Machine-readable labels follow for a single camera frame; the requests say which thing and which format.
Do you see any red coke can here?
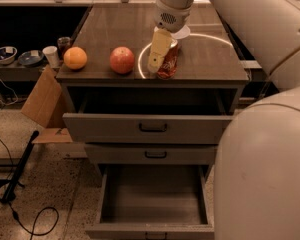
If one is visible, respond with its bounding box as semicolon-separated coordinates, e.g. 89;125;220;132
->
157;39;178;80

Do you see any grey drawer cabinet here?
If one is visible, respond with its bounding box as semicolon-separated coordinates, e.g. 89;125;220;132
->
55;3;250;240

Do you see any red apple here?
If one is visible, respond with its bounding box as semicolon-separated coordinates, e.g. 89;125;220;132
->
110;46;135;74

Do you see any orange fruit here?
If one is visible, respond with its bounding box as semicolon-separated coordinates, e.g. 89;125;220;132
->
63;47;87;70

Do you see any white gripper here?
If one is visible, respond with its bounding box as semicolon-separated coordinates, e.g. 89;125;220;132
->
147;0;190;73

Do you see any blue bowl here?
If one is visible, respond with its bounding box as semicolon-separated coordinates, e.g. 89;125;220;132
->
18;50;44;67

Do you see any drawer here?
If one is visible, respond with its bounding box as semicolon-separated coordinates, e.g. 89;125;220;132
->
85;144;216;165
86;165;214;240
63;113;232;144

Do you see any dark glass jar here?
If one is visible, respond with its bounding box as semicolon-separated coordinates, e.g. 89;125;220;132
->
57;37;72;58

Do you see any brown cardboard box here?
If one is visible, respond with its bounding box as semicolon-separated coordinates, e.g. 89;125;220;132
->
21;66;73;144

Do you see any top drawer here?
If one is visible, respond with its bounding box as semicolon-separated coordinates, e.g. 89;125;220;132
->
63;113;232;144

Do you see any black stand left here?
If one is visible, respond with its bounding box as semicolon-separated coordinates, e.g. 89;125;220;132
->
0;131;39;204

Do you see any white bowl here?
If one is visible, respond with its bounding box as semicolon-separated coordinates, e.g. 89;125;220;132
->
172;25;191;48

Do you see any bottom drawer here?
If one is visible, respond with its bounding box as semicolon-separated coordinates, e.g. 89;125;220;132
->
86;165;214;240

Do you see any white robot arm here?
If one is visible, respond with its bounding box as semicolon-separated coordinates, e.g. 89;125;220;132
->
155;0;300;240

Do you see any middle drawer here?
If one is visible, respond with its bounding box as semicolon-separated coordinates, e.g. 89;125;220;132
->
85;144;216;165

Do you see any white paper cup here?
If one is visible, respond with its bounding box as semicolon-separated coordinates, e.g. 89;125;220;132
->
42;46;60;68

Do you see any grey metal bowl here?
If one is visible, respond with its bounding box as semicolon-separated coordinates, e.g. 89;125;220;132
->
0;46;17;65

